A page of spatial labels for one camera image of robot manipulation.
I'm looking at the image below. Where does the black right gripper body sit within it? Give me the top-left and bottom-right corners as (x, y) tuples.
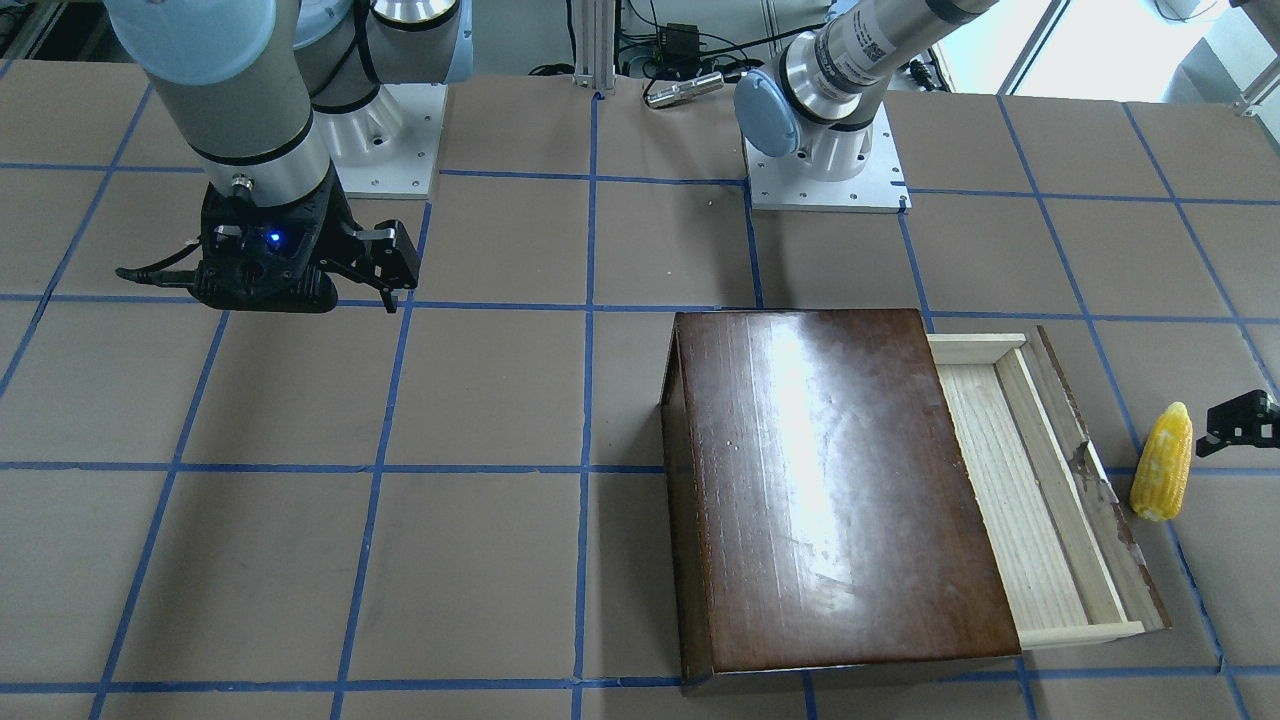
(188, 168), (353, 314)

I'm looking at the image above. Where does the yellow corn cob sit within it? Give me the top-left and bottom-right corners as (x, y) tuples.
(1129, 401), (1196, 521)

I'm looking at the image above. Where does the wooden drawer with white handle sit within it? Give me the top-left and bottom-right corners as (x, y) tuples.
(928, 327), (1172, 651)

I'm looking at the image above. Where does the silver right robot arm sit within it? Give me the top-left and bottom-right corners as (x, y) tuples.
(105, 1), (474, 314)

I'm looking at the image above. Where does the dark wooden drawer cabinet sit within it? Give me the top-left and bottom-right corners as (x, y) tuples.
(659, 307), (1023, 696)

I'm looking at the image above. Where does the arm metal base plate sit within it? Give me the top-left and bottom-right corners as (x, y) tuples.
(742, 102), (913, 213)
(315, 85), (449, 200)

